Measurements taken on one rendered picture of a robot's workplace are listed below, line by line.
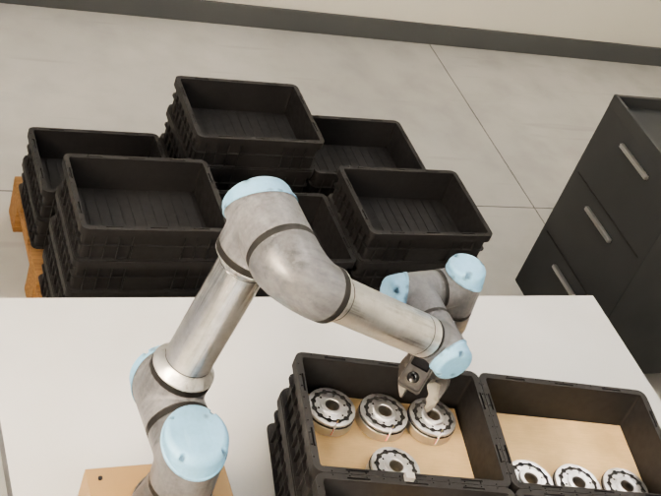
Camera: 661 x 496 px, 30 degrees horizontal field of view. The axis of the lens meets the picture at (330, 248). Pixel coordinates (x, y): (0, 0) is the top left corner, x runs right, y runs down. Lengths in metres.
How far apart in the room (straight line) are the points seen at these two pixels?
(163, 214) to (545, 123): 2.51
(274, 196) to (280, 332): 0.92
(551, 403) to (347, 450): 0.50
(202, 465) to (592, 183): 2.17
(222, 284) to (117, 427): 0.60
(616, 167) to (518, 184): 1.18
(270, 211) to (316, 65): 3.32
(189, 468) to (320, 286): 0.42
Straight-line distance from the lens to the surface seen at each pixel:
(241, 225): 1.94
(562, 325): 3.22
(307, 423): 2.33
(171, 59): 4.95
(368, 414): 2.50
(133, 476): 2.32
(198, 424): 2.12
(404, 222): 3.66
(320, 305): 1.89
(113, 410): 2.55
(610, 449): 2.76
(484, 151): 5.11
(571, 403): 2.73
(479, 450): 2.52
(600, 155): 3.94
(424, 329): 2.08
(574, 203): 4.03
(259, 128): 3.82
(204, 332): 2.08
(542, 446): 2.67
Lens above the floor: 2.58
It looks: 37 degrees down
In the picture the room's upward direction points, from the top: 22 degrees clockwise
